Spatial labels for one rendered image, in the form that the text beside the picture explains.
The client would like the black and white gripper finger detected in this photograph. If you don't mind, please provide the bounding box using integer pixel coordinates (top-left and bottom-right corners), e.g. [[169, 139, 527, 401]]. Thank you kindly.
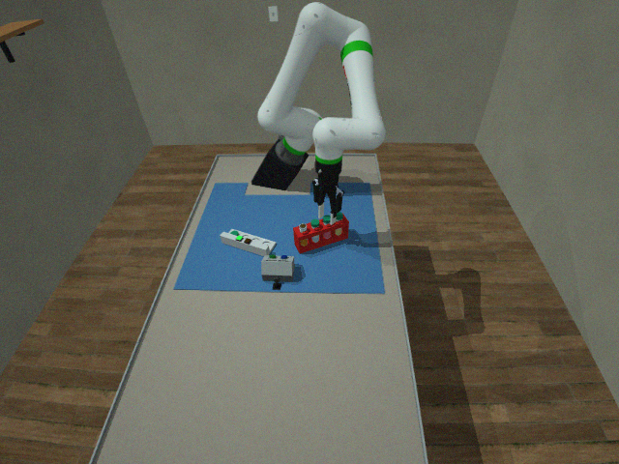
[[326, 187, 344, 225], [312, 178, 326, 218]]

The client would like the blue flat mat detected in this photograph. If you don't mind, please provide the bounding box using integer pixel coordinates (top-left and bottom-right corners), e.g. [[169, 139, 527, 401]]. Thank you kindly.
[[173, 183, 385, 294]]

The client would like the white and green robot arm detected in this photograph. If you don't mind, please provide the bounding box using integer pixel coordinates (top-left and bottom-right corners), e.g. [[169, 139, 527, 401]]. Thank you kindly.
[[257, 2, 386, 178]]

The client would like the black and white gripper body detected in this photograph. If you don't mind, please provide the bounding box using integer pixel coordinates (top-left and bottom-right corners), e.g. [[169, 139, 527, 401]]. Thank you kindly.
[[318, 175, 339, 194]]

